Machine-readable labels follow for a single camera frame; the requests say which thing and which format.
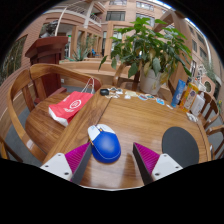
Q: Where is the cream card sticker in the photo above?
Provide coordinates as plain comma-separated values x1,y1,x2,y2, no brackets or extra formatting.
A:
124,90,138,98

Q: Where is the round dark grey mouse pad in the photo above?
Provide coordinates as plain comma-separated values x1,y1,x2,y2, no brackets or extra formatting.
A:
161,126,200,169

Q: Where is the clear packet of white items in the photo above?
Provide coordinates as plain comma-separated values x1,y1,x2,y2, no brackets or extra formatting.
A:
186,112,199,123

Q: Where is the blue squeeze tube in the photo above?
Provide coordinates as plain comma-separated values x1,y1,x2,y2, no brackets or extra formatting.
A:
170,79,187,108

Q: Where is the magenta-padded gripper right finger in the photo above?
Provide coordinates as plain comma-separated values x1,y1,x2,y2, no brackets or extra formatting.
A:
132,142,184,186

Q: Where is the dark bust sculpture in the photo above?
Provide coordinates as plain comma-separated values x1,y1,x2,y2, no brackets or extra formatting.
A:
39,20,59,38

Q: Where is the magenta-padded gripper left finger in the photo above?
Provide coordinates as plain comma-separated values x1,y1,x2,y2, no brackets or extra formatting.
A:
39,142,93,186

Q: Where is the blue and white computer mouse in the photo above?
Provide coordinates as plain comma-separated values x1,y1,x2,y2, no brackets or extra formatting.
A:
87,123,122,164

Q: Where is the red paper shopping bag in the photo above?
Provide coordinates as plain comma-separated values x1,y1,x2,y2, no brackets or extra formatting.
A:
48,77,96,128

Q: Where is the white stone statue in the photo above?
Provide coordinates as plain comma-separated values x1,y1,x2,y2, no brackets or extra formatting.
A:
196,64,208,91

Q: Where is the green plant in white pot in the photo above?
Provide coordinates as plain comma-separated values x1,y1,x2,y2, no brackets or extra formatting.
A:
98,16,194,96

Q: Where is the dark red wooden lectern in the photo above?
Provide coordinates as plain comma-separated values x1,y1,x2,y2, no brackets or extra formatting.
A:
24,35,69,101

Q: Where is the spiky green agave plant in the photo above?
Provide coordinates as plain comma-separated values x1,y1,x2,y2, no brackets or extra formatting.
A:
68,43,89,62

